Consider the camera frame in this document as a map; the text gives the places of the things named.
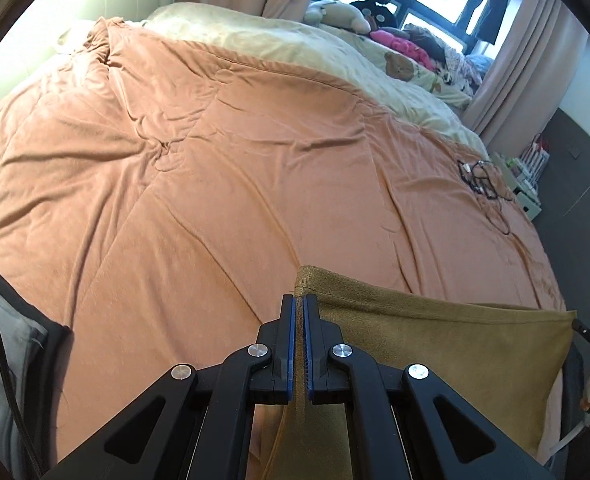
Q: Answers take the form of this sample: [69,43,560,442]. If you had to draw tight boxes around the cream padded headboard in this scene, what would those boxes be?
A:
[0,0,183,56]

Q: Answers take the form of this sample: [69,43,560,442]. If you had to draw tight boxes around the white plush toy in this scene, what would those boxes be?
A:
[302,0,371,33]

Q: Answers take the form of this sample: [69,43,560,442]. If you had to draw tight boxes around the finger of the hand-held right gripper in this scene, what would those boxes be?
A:
[571,321,590,357]

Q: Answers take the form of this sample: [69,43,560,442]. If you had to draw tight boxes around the window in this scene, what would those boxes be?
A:
[315,0,526,56]

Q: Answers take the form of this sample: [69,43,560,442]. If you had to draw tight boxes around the thick black cable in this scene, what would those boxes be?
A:
[0,275,46,480]

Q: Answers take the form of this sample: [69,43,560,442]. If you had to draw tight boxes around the tangle of black cables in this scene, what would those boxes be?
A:
[457,157,518,236]

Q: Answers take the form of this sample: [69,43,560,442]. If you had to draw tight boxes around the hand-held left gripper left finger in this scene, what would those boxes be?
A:
[40,294,297,480]

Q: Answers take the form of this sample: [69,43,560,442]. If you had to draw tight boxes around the white storage rack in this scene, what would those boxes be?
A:
[495,132,550,218]

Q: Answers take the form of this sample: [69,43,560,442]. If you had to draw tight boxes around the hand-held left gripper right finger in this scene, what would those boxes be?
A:
[302,294,556,480]

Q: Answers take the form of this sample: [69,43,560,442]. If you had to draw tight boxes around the grey jacket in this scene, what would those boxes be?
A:
[0,250,73,480]

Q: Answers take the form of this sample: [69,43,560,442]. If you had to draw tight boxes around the pink clothes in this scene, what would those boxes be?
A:
[370,30,436,68]

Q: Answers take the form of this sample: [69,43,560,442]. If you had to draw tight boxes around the floral cloth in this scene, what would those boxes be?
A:
[425,45,496,96]

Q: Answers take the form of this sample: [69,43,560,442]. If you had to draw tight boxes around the brown t-shirt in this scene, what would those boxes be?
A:
[262,265,578,480]

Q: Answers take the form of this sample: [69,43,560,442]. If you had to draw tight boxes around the dark plush toy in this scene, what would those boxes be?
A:
[350,0,401,28]

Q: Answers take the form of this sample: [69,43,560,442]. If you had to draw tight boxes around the cream blanket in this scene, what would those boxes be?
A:
[58,2,490,153]

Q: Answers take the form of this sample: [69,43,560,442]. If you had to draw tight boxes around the orange blanket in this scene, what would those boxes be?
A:
[0,17,568,480]

